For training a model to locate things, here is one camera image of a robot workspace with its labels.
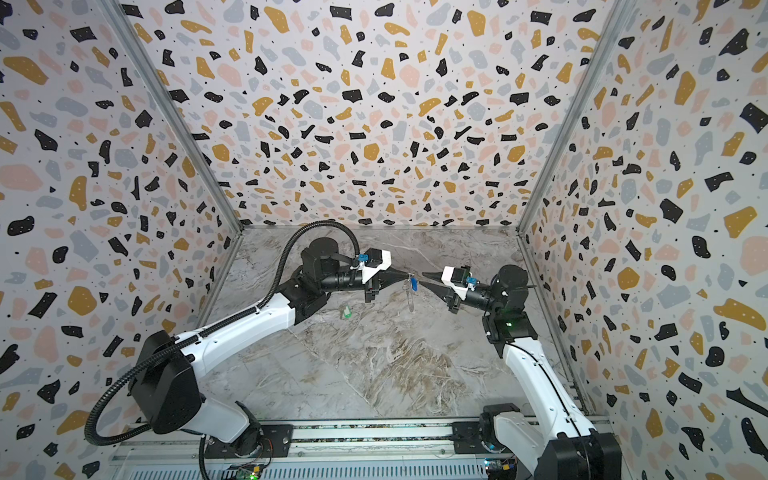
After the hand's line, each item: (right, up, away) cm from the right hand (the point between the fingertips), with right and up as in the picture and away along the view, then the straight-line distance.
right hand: (424, 275), depth 67 cm
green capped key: (-23, -14, +30) cm, 40 cm away
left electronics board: (-40, -46, +3) cm, 61 cm away
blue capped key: (-3, -1, 0) cm, 3 cm away
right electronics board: (+19, -47, +4) cm, 51 cm away
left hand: (-3, +1, -1) cm, 4 cm away
